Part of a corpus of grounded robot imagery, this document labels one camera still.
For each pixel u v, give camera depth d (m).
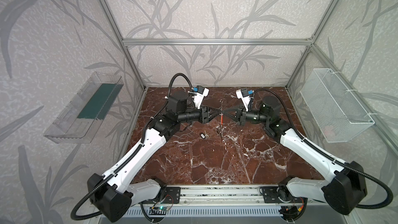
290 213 0.72
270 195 0.73
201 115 0.59
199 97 0.60
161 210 0.72
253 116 0.61
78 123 0.64
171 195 0.74
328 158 0.44
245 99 0.61
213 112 0.68
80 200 0.35
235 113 0.63
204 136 0.94
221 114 0.65
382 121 0.58
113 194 0.36
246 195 0.75
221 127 0.99
